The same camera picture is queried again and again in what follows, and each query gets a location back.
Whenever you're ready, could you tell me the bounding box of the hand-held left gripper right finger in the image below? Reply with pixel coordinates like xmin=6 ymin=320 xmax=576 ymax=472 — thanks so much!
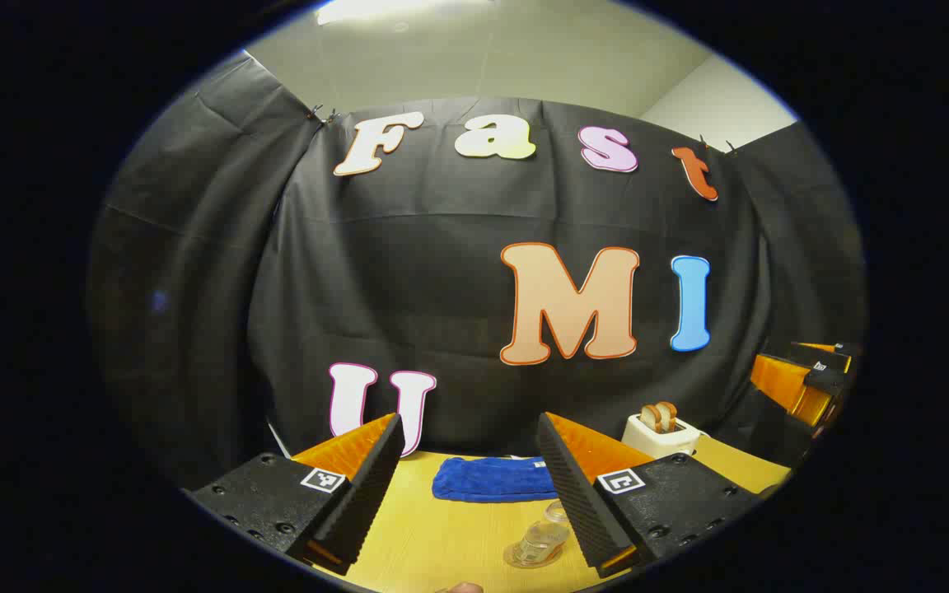
xmin=535 ymin=411 xmax=764 ymax=578

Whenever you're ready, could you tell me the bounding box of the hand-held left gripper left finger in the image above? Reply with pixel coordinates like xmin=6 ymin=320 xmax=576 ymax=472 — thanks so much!
xmin=185 ymin=412 xmax=406 ymax=577

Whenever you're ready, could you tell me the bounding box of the clear plastic water bottle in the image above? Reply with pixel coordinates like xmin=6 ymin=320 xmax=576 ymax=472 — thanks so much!
xmin=503 ymin=501 xmax=572 ymax=569

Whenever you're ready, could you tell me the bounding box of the blue folded towel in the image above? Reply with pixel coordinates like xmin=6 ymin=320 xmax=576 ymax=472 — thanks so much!
xmin=432 ymin=455 xmax=559 ymax=504

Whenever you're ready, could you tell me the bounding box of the white toaster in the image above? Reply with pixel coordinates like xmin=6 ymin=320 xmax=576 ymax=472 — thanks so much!
xmin=623 ymin=412 xmax=702 ymax=460

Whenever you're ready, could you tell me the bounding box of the black backdrop cloth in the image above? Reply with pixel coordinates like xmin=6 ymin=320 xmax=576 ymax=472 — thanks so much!
xmin=87 ymin=51 xmax=867 ymax=495

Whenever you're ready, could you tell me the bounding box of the ceiling light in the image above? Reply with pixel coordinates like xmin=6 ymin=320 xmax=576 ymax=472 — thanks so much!
xmin=316 ymin=0 xmax=496 ymax=26

